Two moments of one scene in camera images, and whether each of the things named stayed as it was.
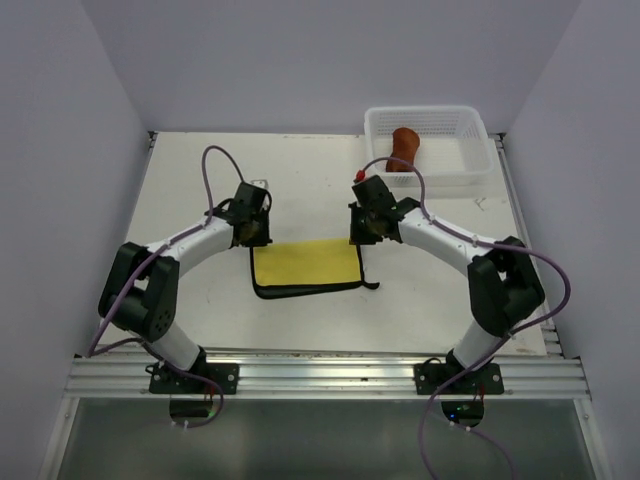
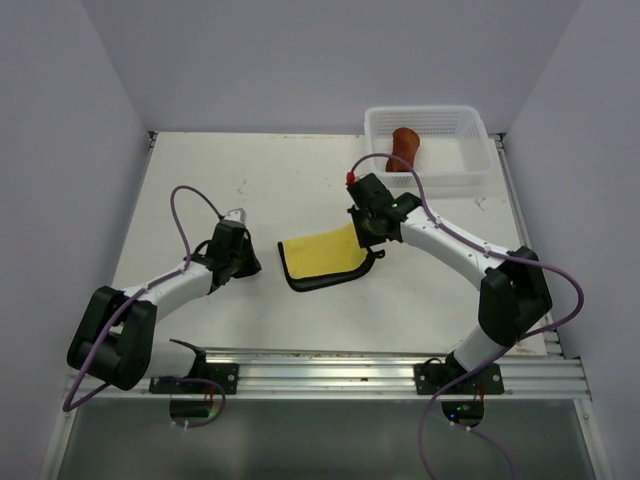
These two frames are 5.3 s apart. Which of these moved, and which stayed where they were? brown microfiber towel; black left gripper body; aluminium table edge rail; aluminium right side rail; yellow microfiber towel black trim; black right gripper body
Moved: yellow microfiber towel black trim; black left gripper body
Stayed: brown microfiber towel; black right gripper body; aluminium table edge rail; aluminium right side rail
